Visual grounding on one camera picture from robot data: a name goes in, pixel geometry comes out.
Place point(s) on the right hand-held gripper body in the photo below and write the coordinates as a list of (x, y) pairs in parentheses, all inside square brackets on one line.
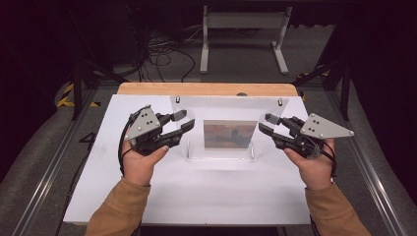
[(321, 128)]

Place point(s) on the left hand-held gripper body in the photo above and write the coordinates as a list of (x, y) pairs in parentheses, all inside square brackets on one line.
[(144, 123)]

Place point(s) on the picture card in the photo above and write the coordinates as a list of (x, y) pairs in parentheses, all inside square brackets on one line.
[(229, 134)]

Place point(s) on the clear acrylic photo frame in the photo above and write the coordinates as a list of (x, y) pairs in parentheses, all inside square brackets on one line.
[(229, 109)]

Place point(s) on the person's right hand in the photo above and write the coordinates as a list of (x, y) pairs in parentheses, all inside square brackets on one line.
[(313, 170)]

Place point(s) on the person's left hand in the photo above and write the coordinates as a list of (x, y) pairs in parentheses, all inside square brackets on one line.
[(139, 167)]

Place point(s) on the wooden table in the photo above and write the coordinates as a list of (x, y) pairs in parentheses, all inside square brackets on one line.
[(196, 89)]

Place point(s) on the black metal stand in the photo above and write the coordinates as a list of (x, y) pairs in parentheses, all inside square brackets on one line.
[(77, 91), (345, 91)]

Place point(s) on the white table board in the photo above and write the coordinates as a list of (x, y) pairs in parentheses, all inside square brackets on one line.
[(196, 190)]

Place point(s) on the white metal stand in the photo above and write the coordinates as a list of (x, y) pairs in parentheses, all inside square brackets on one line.
[(244, 21)]

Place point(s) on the aluminium rail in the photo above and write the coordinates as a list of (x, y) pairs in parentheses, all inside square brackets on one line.
[(49, 173), (377, 196)]

